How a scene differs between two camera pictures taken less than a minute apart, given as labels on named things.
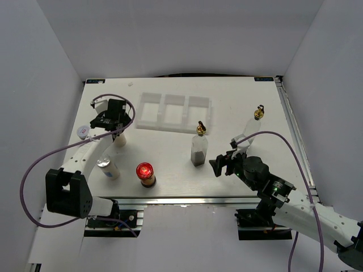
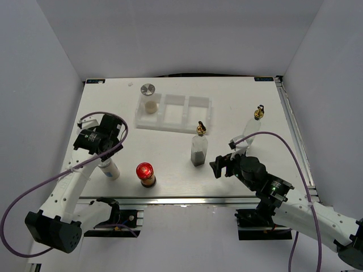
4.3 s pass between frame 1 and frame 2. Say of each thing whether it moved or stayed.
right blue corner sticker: stayed
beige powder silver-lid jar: moved
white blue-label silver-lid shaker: stayed
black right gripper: stayed
